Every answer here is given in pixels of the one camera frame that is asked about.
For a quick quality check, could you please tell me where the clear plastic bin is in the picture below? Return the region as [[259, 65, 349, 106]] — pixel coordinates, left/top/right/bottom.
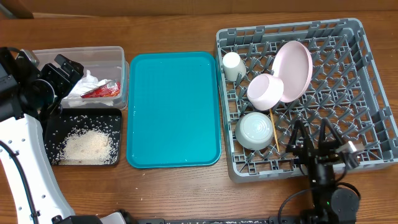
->
[[33, 46, 129, 110]]

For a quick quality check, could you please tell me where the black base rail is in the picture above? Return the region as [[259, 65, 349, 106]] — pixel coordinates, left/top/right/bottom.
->
[[118, 208, 355, 224]]

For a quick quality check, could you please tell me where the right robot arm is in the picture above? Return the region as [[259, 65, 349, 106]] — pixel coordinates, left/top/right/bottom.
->
[[277, 118, 364, 223]]

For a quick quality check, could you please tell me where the white rice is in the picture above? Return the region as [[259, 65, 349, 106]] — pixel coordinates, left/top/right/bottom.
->
[[46, 113, 122, 166]]

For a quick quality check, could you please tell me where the small pink bowl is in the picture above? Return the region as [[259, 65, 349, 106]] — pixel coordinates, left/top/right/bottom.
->
[[247, 73, 284, 111]]

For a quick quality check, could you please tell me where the pink plate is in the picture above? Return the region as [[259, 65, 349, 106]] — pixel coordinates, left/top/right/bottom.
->
[[272, 40, 313, 103]]

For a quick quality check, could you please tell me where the black plastic tray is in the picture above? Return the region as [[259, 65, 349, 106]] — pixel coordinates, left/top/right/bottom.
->
[[43, 108, 123, 166]]

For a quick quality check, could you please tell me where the wooden chopstick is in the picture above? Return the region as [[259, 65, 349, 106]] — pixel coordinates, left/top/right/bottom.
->
[[269, 108, 280, 153]]

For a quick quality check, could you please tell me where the grey dish rack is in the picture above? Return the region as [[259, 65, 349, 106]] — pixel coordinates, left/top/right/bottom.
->
[[215, 18, 397, 183]]

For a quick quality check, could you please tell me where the teal serving tray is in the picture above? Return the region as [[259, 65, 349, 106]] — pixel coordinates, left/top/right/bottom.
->
[[126, 52, 221, 169]]

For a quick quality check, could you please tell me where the small white cup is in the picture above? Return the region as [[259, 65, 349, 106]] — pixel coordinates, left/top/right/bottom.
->
[[222, 52, 246, 82]]

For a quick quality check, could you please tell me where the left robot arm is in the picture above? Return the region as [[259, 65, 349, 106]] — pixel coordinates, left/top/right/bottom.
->
[[1, 47, 133, 224]]

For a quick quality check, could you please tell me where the red snack wrapper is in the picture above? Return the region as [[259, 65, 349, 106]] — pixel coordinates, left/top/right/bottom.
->
[[81, 81, 121, 98]]

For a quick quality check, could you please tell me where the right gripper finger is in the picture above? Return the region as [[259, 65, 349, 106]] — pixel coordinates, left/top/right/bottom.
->
[[285, 120, 314, 152], [318, 117, 345, 149]]

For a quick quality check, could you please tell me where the white napkin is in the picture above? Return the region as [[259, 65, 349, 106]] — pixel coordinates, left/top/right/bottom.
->
[[65, 70, 111, 99]]

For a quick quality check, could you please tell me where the grey bowl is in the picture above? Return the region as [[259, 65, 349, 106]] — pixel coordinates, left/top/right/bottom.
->
[[235, 112, 274, 151]]

